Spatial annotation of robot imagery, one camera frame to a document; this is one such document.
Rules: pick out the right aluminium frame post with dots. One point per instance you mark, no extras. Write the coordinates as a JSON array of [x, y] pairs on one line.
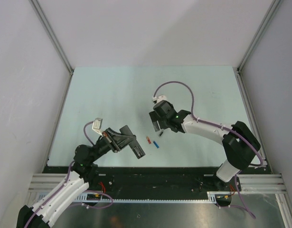
[[268, 17]]

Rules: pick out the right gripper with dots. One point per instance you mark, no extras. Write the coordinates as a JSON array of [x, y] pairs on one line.
[[155, 118]]

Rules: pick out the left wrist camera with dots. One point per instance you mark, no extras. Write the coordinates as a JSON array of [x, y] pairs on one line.
[[97, 125]]

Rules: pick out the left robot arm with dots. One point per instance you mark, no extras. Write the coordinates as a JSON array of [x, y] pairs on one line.
[[81, 174]]

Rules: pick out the aluminium frame post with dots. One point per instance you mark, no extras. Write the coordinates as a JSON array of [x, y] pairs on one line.
[[268, 17], [51, 34]]

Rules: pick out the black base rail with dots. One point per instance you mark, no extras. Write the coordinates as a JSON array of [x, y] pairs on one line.
[[139, 183]]

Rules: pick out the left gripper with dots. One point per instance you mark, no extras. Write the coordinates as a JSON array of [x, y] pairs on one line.
[[117, 141]]

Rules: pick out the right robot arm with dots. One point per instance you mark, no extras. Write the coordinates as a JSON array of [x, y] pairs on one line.
[[239, 143]]

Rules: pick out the left aluminium frame post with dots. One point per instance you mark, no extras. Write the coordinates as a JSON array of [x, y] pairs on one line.
[[51, 34]]

